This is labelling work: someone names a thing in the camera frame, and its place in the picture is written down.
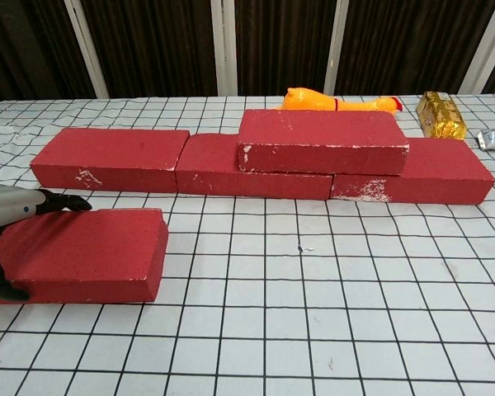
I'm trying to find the white black grid tablecloth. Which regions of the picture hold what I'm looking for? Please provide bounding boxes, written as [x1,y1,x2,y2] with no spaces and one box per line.
[0,93,495,396]

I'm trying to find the white slotted metal post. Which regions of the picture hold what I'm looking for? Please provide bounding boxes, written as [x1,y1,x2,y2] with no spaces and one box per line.
[210,0,238,97]

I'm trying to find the white slanted frame post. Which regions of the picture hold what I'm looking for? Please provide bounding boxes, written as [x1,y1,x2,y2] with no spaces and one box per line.
[64,0,110,99]
[457,0,495,95]
[323,0,350,95]

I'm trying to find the yellow rubber chicken toy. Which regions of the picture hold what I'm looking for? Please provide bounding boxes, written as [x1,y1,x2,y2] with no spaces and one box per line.
[271,87,404,120]

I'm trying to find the red brick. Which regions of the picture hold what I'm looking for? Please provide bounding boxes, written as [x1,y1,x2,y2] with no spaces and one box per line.
[237,109,410,177]
[328,137,495,206]
[0,208,169,306]
[174,132,334,201]
[29,127,191,194]

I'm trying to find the gold foil packet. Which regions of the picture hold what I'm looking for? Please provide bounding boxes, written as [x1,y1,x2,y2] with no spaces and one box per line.
[416,91,468,142]

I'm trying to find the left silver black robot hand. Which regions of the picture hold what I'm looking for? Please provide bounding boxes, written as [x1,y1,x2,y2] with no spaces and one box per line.
[0,184,92,301]

